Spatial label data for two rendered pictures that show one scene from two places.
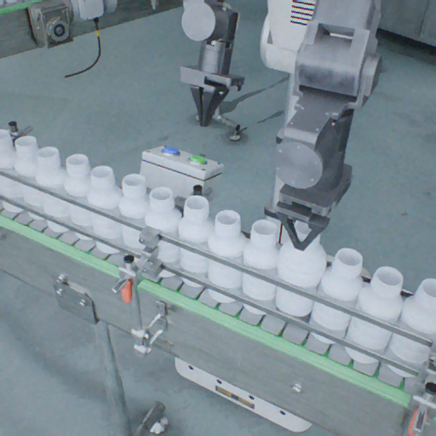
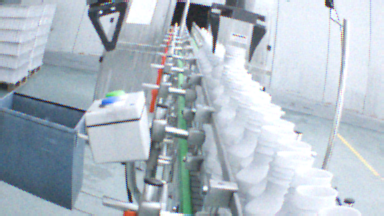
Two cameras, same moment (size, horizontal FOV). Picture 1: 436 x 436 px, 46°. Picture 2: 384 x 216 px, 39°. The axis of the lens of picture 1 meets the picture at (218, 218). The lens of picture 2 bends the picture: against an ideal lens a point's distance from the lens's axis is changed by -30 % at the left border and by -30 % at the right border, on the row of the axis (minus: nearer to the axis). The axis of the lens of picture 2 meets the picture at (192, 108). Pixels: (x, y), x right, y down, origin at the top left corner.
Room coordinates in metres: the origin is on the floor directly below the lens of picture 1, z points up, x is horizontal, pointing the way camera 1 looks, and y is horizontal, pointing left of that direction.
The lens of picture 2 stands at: (1.23, 0.95, 1.25)
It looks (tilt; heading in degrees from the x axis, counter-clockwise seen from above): 8 degrees down; 239
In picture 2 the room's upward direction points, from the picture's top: 11 degrees clockwise
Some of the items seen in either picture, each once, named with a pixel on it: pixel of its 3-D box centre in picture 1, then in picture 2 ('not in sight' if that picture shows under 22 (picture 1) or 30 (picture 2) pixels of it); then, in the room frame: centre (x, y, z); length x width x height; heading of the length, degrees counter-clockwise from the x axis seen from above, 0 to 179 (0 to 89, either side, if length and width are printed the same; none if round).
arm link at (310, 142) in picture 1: (320, 116); not in sight; (0.50, -0.11, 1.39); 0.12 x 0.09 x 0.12; 153
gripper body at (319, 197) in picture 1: (318, 167); (240, 0); (0.54, -0.13, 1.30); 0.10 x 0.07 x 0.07; 152
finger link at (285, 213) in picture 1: (306, 218); (245, 36); (0.53, -0.12, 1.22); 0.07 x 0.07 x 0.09; 62
